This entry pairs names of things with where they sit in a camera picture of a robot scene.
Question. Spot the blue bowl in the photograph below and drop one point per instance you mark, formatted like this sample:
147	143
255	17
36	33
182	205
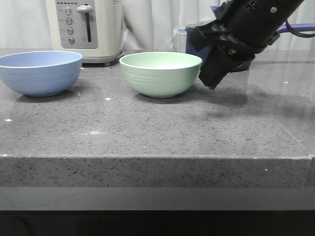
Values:
40	73

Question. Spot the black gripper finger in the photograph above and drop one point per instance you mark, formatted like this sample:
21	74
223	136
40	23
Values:
219	62

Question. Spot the green bowl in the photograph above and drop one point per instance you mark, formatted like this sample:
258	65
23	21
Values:
160	74

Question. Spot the white curtain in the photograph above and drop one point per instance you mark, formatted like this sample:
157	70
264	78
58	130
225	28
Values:
149	24

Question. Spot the clear plastic container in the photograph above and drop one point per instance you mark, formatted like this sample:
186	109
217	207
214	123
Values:
179	39

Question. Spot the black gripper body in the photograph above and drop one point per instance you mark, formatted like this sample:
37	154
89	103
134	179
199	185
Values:
243	25

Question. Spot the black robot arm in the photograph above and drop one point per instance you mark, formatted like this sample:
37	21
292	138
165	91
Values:
243	29

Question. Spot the cream toaster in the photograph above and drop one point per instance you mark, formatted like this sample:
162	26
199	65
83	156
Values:
93	28

